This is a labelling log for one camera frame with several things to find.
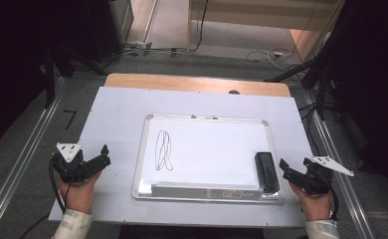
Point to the person's left hand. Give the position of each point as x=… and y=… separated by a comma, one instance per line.
x=79, y=195

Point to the dark curtain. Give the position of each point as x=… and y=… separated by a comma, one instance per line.
x=13, y=66
x=374, y=83

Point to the aluminium floor rail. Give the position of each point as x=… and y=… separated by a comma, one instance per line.
x=344, y=189
x=26, y=152

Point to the light wooden furniture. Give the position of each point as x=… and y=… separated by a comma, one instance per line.
x=265, y=15

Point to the white table cover board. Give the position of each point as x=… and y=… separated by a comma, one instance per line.
x=115, y=116

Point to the black metal stand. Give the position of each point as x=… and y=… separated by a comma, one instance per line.
x=321, y=89
x=50, y=79

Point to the dark cabinet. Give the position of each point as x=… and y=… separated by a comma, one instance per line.
x=105, y=26

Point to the dark round table grommet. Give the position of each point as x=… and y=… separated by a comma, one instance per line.
x=234, y=92

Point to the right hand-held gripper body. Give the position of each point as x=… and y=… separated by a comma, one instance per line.
x=316, y=181

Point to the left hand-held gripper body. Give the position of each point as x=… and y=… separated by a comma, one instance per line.
x=70, y=164

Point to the wooden table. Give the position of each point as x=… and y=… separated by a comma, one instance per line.
x=188, y=83

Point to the person's right hand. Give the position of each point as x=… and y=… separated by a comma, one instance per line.
x=316, y=205

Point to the silver framed whiteboard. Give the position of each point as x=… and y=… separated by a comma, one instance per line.
x=208, y=156

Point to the black whiteboard eraser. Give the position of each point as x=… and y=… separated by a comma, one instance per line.
x=267, y=172

